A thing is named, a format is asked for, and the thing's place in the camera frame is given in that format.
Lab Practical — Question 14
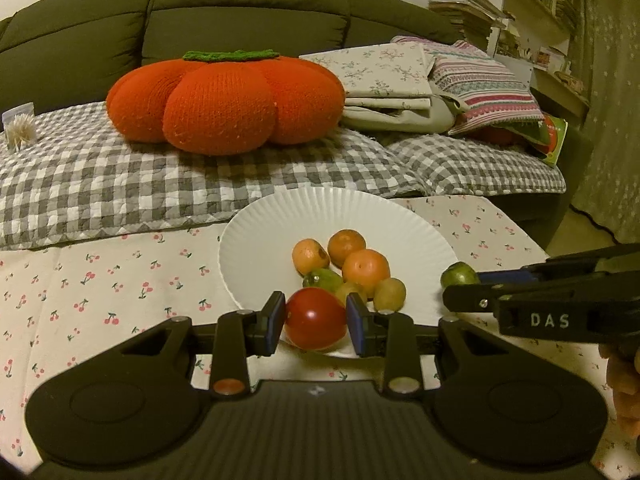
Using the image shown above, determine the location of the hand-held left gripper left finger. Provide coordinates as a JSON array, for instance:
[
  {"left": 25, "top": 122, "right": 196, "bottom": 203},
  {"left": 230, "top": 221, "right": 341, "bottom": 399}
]
[{"left": 120, "top": 291, "right": 287, "bottom": 401}]

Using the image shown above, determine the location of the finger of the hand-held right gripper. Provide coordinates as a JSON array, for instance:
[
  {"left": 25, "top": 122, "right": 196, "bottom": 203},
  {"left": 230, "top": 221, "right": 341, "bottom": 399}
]
[
  {"left": 442, "top": 275, "right": 640, "bottom": 314},
  {"left": 479, "top": 244, "right": 640, "bottom": 282}
]

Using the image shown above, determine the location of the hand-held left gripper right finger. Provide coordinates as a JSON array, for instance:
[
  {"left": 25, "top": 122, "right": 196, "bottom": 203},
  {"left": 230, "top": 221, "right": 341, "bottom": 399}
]
[{"left": 346, "top": 293, "right": 507, "bottom": 395}]

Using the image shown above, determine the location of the light green tomato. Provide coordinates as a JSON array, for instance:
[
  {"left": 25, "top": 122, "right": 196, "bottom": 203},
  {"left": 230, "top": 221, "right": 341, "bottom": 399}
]
[{"left": 440, "top": 262, "right": 480, "bottom": 293}]

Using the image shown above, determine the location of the olive-brown tomato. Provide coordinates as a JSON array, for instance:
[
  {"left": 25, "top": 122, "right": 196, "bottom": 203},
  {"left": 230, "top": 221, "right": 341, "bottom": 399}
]
[{"left": 334, "top": 281, "right": 368, "bottom": 306}]

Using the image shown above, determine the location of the red tomato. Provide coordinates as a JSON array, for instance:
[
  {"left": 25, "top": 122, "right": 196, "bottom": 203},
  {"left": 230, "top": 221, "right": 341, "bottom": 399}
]
[{"left": 284, "top": 287, "right": 348, "bottom": 352}]

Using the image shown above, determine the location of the yellowish tomato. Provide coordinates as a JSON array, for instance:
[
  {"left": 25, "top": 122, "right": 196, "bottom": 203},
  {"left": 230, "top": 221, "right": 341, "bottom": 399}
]
[{"left": 373, "top": 277, "right": 407, "bottom": 312}]

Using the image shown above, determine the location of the large mandarin orange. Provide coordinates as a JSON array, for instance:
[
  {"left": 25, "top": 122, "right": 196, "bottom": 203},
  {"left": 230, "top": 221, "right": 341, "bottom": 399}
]
[{"left": 342, "top": 249, "right": 391, "bottom": 298}]

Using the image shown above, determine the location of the green lime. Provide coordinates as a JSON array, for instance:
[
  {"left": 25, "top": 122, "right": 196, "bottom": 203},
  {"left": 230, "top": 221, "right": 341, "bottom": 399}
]
[{"left": 302, "top": 268, "right": 345, "bottom": 293}]

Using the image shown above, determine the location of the small mandarin orange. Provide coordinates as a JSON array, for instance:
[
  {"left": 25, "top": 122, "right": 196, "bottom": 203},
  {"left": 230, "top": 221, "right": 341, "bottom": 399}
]
[
  {"left": 292, "top": 238, "right": 331, "bottom": 277},
  {"left": 327, "top": 229, "right": 367, "bottom": 268}
]

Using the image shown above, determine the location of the white ribbed plate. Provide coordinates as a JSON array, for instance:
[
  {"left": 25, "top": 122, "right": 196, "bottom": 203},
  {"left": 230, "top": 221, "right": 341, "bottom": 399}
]
[{"left": 218, "top": 187, "right": 458, "bottom": 359}]

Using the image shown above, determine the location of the person's right hand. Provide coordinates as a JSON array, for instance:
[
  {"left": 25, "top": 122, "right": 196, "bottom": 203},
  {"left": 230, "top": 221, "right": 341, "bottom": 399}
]
[{"left": 606, "top": 344, "right": 640, "bottom": 441}]

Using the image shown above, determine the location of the floral curtain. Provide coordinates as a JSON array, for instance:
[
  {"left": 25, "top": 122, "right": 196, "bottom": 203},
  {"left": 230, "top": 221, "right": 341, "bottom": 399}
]
[{"left": 570, "top": 0, "right": 640, "bottom": 246}]

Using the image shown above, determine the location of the red cushion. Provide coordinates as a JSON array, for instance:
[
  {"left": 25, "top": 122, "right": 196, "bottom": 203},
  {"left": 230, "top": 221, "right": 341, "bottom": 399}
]
[{"left": 470, "top": 125, "right": 521, "bottom": 147}]

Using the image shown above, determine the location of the cherry print tablecloth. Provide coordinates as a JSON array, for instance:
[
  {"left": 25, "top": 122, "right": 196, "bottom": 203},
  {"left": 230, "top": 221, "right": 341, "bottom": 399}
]
[{"left": 0, "top": 194, "right": 640, "bottom": 476}]

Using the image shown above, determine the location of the folded beige cloth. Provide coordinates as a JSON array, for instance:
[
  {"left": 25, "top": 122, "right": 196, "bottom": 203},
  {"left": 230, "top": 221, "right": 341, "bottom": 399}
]
[{"left": 341, "top": 95, "right": 471, "bottom": 135}]

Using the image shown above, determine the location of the striped knitted blanket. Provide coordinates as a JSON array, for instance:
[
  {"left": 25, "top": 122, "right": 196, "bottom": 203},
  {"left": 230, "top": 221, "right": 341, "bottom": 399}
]
[{"left": 390, "top": 35, "right": 546, "bottom": 137}]

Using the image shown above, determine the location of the orange persimmon-shaped cushion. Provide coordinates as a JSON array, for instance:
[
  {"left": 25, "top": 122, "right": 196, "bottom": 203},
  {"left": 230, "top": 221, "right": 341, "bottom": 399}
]
[{"left": 106, "top": 49, "right": 347, "bottom": 156}]

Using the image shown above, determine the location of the grey checkered blanket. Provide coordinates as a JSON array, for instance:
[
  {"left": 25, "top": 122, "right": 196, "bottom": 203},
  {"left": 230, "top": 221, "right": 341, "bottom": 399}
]
[{"left": 0, "top": 101, "right": 567, "bottom": 252}]

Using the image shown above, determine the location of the folded floral cloth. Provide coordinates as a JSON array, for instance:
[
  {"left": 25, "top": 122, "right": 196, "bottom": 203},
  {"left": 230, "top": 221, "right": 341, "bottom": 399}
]
[{"left": 299, "top": 42, "right": 437, "bottom": 111}]

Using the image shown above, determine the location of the white bookshelf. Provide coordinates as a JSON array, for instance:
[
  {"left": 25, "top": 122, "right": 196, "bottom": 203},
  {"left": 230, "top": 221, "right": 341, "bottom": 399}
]
[{"left": 487, "top": 0, "right": 593, "bottom": 121}]

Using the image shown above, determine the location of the stack of magazines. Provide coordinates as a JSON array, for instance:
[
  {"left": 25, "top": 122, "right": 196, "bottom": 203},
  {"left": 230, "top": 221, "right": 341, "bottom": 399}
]
[{"left": 428, "top": 0, "right": 516, "bottom": 53}]

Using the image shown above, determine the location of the dark green sofa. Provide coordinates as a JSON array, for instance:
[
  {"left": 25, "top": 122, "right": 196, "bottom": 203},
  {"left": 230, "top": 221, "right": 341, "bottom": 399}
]
[{"left": 0, "top": 0, "right": 581, "bottom": 256}]

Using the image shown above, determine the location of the clear toothpick container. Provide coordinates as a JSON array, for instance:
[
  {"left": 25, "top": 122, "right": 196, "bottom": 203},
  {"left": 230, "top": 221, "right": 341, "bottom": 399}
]
[{"left": 1, "top": 102, "right": 37, "bottom": 152}]

